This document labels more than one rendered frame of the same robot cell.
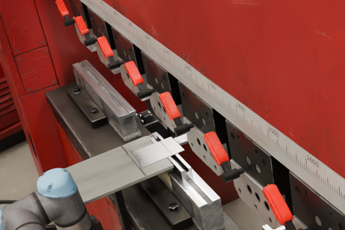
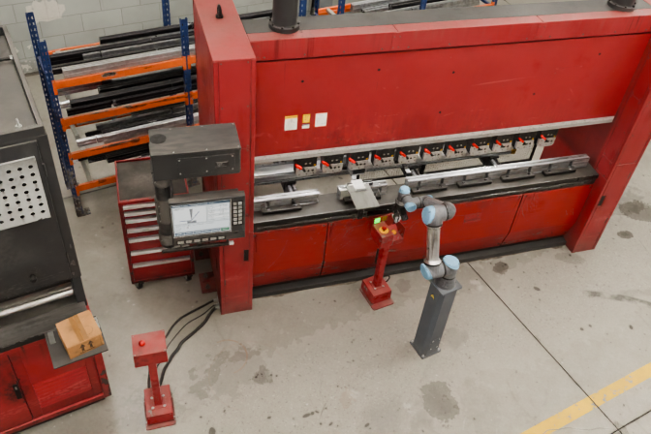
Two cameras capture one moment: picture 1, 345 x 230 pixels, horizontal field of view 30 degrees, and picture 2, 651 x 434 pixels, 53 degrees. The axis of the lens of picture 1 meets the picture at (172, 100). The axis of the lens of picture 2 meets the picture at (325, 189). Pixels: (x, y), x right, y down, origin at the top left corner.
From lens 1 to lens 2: 4.83 m
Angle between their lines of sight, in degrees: 72
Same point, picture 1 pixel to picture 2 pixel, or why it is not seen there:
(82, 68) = (262, 199)
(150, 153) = (358, 186)
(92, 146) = (315, 211)
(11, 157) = not seen: hidden behind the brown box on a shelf
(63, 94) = (258, 217)
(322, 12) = (473, 108)
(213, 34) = (431, 125)
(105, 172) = (364, 198)
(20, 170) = (123, 335)
